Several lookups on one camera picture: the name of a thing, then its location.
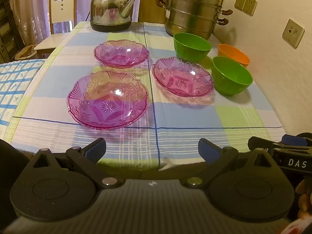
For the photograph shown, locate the round woven basket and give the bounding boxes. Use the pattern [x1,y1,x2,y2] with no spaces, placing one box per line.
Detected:
[15,44,39,60]

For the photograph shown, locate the green plastic bowl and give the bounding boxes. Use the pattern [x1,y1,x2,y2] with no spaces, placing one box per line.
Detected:
[211,56,253,97]
[173,33,212,62]

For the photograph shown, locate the checked tablecloth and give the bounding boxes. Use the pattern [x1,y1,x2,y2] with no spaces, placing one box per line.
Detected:
[5,21,285,172]

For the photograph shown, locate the sheer patterned curtain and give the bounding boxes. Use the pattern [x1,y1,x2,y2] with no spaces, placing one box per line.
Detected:
[7,0,98,45]

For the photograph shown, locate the orange plastic bowl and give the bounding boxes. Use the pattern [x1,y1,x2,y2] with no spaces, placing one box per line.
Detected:
[218,44,251,68]

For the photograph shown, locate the stainless steel steamer pot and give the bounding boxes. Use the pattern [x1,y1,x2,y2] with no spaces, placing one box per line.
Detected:
[156,0,233,41]

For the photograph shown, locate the dark shelving rack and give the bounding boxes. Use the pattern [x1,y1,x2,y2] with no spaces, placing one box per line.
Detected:
[0,0,25,62]

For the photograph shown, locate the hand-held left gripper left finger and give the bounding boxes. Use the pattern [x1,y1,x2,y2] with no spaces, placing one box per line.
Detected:
[26,138,125,189]

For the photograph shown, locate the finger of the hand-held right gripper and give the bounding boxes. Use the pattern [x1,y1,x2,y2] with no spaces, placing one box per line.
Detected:
[282,133,312,148]
[248,136,312,152]

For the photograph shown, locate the person's right hand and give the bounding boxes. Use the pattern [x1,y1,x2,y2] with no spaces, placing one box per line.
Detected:
[294,179,312,218]

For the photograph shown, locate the pink glass plate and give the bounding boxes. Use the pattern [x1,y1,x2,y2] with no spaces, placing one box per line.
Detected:
[152,57,215,97]
[94,40,150,69]
[67,70,150,130]

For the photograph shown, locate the beige wall switch plate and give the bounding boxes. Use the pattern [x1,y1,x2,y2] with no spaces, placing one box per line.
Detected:
[282,19,305,49]

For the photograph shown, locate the white wooden chair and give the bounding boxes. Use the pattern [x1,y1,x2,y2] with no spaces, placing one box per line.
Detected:
[34,0,78,59]

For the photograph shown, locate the red patterned clothing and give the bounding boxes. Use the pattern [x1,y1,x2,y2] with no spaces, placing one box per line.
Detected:
[280,212,312,234]

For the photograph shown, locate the beige wall socket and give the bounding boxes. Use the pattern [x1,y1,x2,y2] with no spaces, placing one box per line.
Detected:
[234,0,247,12]
[244,0,258,16]

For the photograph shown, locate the stainless steel kettle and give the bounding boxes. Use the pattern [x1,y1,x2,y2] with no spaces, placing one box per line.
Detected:
[90,0,139,33]

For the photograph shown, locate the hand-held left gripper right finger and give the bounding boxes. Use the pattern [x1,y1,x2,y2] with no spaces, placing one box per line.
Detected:
[182,138,283,189]

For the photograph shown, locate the blue grid cloth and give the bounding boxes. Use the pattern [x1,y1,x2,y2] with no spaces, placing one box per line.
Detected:
[0,58,45,127]

